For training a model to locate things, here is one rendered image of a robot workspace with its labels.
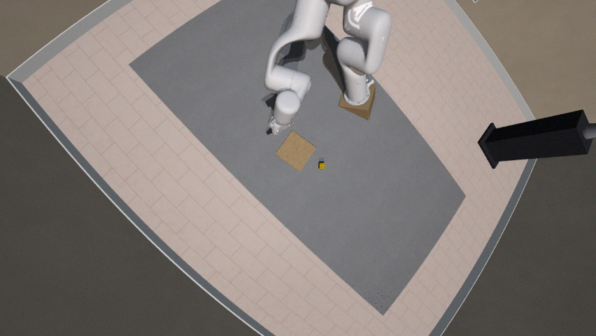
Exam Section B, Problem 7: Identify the light orange mat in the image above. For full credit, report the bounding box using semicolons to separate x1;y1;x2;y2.
275;130;316;172

